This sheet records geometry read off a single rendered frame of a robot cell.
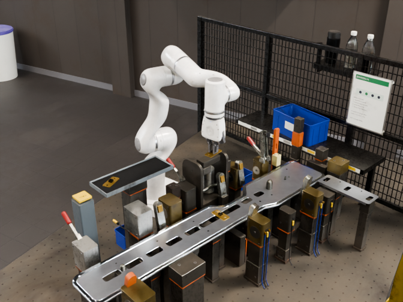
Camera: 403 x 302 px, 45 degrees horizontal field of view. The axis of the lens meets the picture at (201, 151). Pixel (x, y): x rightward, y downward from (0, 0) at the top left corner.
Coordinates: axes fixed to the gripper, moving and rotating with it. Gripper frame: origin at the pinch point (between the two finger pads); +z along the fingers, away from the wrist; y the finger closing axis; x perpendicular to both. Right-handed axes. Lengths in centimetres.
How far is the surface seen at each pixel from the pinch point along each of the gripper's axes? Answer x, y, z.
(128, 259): -52, -1, 30
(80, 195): -49, -32, 14
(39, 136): 105, -316, 131
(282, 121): 82, -11, 18
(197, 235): -22.4, 9.9, 29.5
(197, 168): -1.5, -8.0, 12.4
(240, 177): 25.2, -1.3, 26.8
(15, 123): 108, -365, 131
